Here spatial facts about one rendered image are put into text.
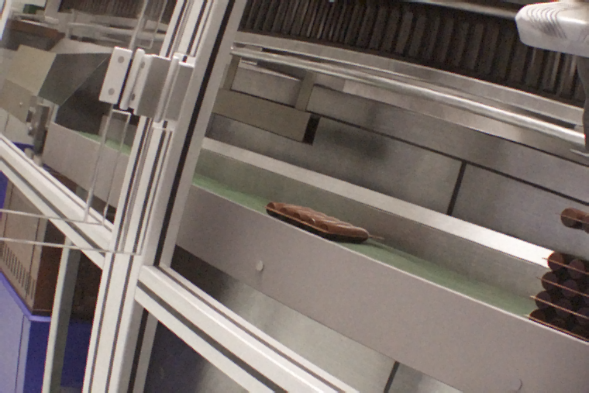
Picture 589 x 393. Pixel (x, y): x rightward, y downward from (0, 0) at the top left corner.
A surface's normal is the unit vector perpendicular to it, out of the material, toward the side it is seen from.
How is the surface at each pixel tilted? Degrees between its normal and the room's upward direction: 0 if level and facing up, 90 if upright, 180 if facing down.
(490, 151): 90
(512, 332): 90
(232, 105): 90
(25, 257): 90
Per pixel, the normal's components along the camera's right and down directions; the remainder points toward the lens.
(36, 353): 0.66, 0.28
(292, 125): -0.70, -0.13
